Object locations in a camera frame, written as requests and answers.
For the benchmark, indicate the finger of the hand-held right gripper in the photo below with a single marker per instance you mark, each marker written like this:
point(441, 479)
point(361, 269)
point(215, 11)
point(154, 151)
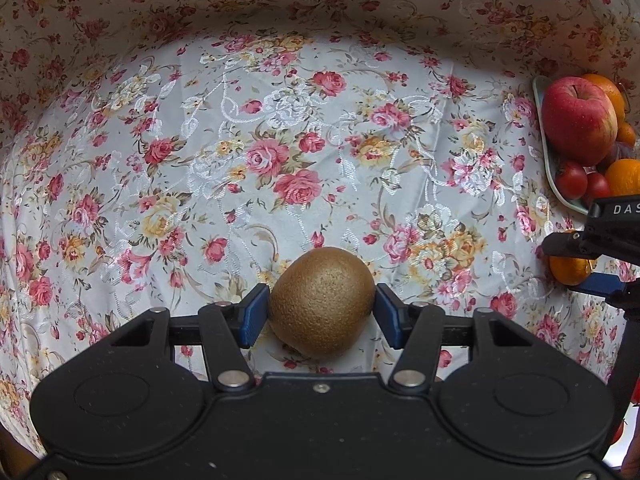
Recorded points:
point(565, 245)
point(602, 284)

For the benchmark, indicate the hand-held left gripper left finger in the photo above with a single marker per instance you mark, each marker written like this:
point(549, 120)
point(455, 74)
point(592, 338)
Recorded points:
point(254, 316)

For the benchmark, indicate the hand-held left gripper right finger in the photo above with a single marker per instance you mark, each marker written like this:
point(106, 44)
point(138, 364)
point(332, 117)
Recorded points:
point(390, 317)

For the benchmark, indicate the small mandarin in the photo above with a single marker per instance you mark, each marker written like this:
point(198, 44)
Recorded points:
point(628, 134)
point(567, 269)

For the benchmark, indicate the brown kiwi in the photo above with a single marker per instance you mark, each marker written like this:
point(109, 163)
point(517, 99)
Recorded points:
point(322, 302)

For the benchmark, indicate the small red tomato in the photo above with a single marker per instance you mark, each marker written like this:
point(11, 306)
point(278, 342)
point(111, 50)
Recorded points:
point(598, 186)
point(571, 180)

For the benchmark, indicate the large orange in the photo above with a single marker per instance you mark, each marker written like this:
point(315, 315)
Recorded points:
point(625, 177)

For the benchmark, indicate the light green tray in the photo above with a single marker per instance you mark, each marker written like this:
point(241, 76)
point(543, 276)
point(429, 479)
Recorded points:
point(547, 160)

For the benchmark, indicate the red apple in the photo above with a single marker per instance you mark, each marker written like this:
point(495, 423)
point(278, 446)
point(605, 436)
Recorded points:
point(579, 120)

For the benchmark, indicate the orange with stem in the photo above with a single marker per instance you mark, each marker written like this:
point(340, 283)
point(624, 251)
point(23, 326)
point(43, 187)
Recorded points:
point(611, 91)

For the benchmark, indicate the floral tablecloth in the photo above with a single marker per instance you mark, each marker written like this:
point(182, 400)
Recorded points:
point(250, 135)

